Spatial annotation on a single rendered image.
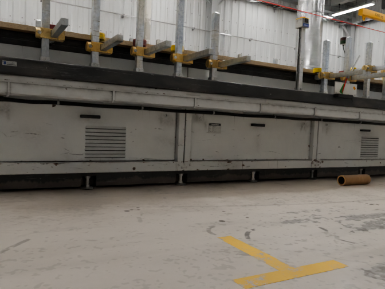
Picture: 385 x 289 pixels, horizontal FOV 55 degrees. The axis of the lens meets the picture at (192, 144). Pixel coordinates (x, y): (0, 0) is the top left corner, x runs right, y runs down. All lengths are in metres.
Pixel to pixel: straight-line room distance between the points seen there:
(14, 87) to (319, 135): 2.36
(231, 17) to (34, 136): 9.71
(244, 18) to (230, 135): 9.23
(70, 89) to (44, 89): 0.12
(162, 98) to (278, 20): 10.54
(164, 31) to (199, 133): 7.88
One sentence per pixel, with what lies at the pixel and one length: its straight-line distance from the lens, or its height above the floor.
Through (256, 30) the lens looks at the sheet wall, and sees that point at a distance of 12.02.
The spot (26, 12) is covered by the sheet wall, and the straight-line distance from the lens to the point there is 9.48.
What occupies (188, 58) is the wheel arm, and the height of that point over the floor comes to 0.80.
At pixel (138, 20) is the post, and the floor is 0.98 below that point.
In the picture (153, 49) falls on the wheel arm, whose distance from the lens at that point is 2.07.
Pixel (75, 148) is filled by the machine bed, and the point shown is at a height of 0.24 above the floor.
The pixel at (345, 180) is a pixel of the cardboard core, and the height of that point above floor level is 0.05.
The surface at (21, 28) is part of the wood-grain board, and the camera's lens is 2.22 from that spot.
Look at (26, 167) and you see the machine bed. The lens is 2.25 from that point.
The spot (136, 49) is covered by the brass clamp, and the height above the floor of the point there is 0.82.
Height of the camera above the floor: 0.42
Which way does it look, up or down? 3 degrees down
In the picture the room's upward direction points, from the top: 3 degrees clockwise
